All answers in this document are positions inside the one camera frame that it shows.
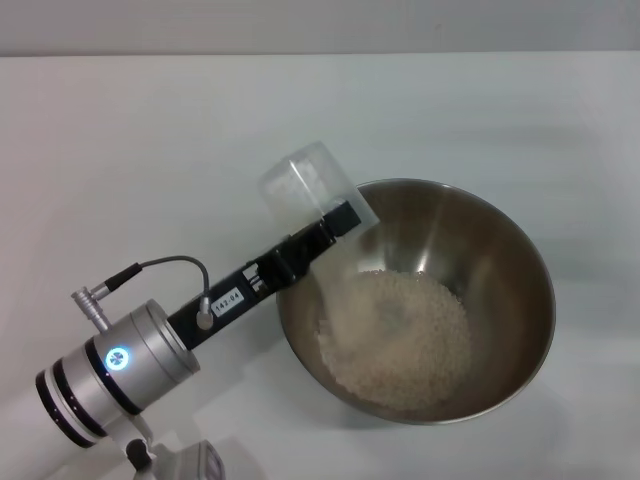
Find beige rice grains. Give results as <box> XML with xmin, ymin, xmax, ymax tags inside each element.
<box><xmin>312</xmin><ymin>234</ymin><xmax>475</xmax><ymax>412</ymax></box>

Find grey rounded box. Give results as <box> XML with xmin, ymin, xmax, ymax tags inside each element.
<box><xmin>167</xmin><ymin>438</ymin><xmax>227</xmax><ymax>480</ymax></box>

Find grey left gripper cable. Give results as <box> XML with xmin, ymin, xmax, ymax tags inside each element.
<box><xmin>71</xmin><ymin>255</ymin><xmax>214</xmax><ymax>332</ymax></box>

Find stainless steel mixing bowl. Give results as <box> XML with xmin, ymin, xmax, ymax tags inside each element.
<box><xmin>274</xmin><ymin>177</ymin><xmax>557</xmax><ymax>427</ymax></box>

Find clear plastic measuring cup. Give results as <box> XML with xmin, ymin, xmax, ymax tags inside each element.
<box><xmin>256</xmin><ymin>141</ymin><xmax>381</xmax><ymax>242</ymax></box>

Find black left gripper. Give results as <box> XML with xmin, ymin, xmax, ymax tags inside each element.
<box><xmin>168</xmin><ymin>199</ymin><xmax>362</xmax><ymax>352</ymax></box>

